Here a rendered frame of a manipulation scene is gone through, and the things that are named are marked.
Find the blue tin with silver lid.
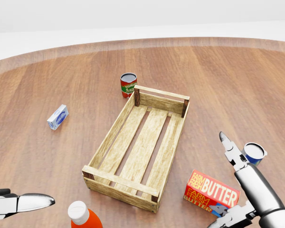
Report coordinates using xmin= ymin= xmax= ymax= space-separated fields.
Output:
xmin=241 ymin=142 xmax=268 ymax=166

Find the orange bottle with white cap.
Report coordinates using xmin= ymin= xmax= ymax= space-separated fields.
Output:
xmin=67 ymin=200 xmax=103 ymax=228

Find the red butter box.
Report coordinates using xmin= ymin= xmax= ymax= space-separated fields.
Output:
xmin=183 ymin=169 xmax=241 ymax=218

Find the silver and black right hand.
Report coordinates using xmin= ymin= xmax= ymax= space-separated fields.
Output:
xmin=208 ymin=131 xmax=285 ymax=228

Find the small white and blue box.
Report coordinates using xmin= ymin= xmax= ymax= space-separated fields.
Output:
xmin=47 ymin=104 xmax=69 ymax=131

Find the wooden slat tray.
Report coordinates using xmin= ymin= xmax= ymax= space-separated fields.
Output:
xmin=82 ymin=85 xmax=190 ymax=214

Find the red tomato sauce can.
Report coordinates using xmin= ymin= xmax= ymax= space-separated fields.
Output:
xmin=120 ymin=72 xmax=138 ymax=99

